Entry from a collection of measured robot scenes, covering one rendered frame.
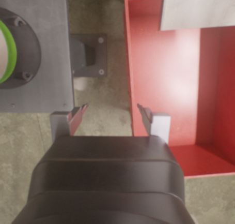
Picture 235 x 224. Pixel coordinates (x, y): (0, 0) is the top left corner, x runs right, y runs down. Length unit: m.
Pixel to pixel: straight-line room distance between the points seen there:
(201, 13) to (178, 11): 0.06
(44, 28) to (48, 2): 0.05
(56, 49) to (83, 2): 0.99
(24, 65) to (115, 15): 1.01
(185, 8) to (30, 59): 0.35
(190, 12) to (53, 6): 0.30
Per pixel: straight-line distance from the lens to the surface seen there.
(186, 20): 0.47
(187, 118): 0.83
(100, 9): 1.31
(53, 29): 0.37
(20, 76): 0.37
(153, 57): 0.73
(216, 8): 0.49
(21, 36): 0.35
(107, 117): 1.34
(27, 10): 0.39
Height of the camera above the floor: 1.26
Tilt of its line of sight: 74 degrees down
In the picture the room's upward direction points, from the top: 179 degrees clockwise
